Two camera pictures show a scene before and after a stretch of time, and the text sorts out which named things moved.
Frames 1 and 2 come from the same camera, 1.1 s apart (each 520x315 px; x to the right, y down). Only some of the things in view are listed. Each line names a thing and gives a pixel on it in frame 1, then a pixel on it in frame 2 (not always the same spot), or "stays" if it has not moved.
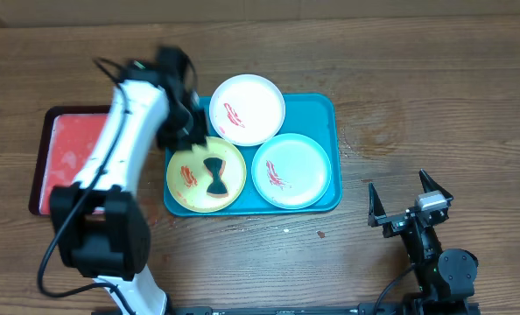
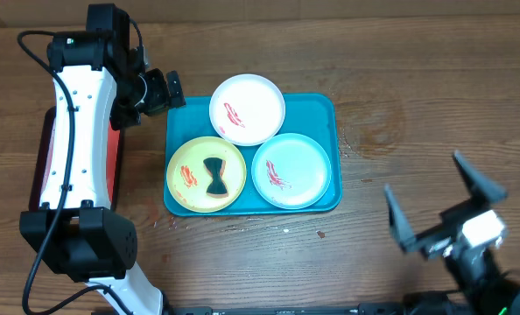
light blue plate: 291,171 stays
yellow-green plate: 188,178 stays
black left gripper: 196,136 -> 160,100
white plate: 247,109 stays
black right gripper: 397,221 -> 443,236
